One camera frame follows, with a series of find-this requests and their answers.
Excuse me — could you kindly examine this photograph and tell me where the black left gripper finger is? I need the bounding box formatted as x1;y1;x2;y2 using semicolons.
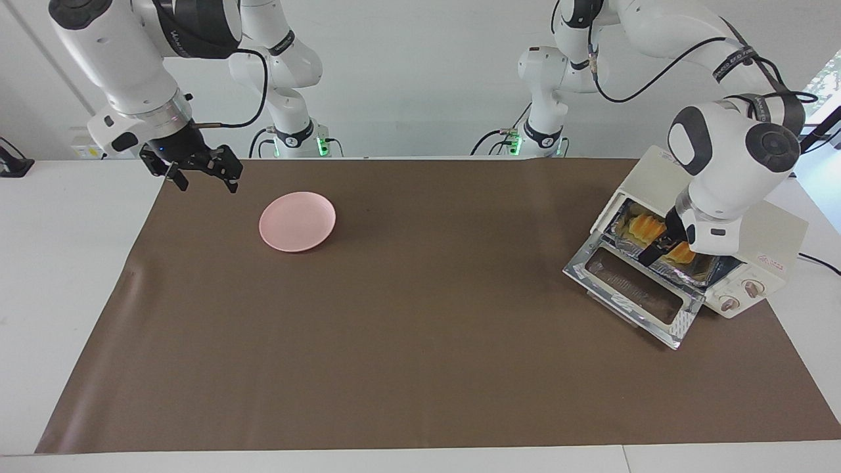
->
637;237;673;267

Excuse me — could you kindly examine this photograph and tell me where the sliced yellow bread loaf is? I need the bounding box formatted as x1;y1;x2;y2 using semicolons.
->
626;212;698;266

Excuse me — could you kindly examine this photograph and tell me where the aluminium foil tray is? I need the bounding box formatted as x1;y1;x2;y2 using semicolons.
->
610;199;725;288

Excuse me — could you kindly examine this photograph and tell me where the glass oven door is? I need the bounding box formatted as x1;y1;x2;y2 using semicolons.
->
562;230;706;351

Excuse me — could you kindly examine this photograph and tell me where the cream toaster oven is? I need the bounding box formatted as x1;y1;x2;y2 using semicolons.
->
589;145;810;321

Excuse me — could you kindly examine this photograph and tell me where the pink round plate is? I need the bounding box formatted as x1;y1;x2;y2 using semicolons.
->
258;191;338;254

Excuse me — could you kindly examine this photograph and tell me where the black stand with pole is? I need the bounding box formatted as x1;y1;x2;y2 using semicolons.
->
788;104;841;179

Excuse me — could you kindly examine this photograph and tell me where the brown table mat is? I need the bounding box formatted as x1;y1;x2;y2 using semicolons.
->
34;157;841;456

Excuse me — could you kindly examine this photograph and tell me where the black right base cable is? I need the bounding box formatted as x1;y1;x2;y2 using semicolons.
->
248;127;273;159

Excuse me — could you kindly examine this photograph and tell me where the black base cable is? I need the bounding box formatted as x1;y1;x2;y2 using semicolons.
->
248;127;273;159
469;100;533;158

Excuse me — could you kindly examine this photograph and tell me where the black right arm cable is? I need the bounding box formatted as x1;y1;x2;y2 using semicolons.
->
196;47;271;129

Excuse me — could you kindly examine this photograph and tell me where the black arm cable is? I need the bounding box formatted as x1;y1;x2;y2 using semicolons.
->
587;18;820;127
196;47;271;129

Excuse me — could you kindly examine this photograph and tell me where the black oven power cord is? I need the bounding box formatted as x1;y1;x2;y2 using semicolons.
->
798;252;841;277

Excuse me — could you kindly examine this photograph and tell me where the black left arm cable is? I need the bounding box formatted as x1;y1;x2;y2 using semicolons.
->
587;18;820;127

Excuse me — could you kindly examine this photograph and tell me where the black table clamp mount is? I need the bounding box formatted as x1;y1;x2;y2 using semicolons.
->
0;136;35;179

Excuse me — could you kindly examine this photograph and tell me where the black left base cable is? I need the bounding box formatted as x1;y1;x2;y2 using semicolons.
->
469;100;533;158

